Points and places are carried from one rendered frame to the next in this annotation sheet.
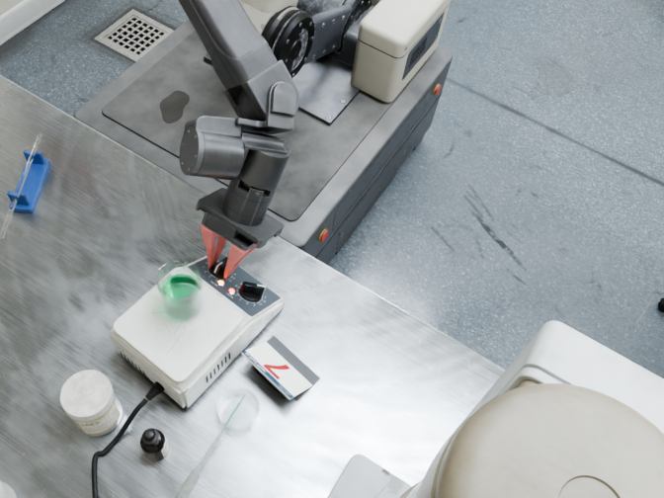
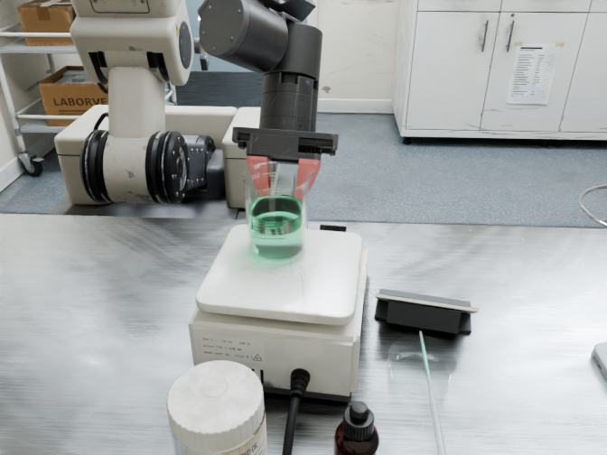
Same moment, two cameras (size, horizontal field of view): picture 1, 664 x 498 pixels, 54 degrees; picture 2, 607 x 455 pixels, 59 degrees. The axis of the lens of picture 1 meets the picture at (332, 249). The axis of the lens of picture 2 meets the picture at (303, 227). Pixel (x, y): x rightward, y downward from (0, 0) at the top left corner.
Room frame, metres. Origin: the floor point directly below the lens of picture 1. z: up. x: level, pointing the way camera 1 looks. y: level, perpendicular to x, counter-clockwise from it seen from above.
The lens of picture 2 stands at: (0.00, 0.28, 1.08)
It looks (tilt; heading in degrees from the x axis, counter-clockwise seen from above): 30 degrees down; 340
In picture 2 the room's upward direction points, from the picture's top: straight up
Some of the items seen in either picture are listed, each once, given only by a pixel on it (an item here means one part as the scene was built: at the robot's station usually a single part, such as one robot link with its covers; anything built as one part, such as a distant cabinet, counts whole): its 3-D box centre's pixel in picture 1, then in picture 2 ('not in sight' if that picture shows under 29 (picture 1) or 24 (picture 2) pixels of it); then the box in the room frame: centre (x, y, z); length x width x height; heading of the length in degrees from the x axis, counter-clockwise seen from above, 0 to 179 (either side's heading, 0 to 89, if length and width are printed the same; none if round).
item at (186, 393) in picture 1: (196, 323); (291, 292); (0.37, 0.16, 0.79); 0.22 x 0.13 x 0.08; 151
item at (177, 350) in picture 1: (179, 322); (285, 268); (0.34, 0.17, 0.83); 0.12 x 0.12 x 0.01; 61
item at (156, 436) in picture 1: (153, 442); (357, 441); (0.21, 0.17, 0.78); 0.03 x 0.03 x 0.07
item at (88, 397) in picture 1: (93, 404); (219, 436); (0.24, 0.26, 0.79); 0.06 x 0.06 x 0.08
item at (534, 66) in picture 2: not in sight; (533, 73); (2.13, -1.71, 0.40); 0.24 x 0.01 x 0.30; 67
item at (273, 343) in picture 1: (281, 366); (424, 299); (0.34, 0.04, 0.77); 0.09 x 0.06 x 0.04; 56
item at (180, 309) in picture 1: (183, 292); (280, 211); (0.37, 0.17, 0.87); 0.06 x 0.05 x 0.08; 90
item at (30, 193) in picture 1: (28, 179); not in sight; (0.56, 0.48, 0.77); 0.10 x 0.03 x 0.04; 6
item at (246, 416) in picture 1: (238, 410); (420, 366); (0.27, 0.08, 0.76); 0.06 x 0.06 x 0.02
